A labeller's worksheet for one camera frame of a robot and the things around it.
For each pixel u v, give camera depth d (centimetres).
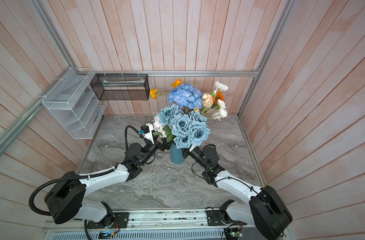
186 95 64
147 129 63
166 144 66
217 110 66
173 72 99
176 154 85
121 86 104
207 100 68
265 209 41
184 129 53
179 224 73
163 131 64
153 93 85
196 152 66
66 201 41
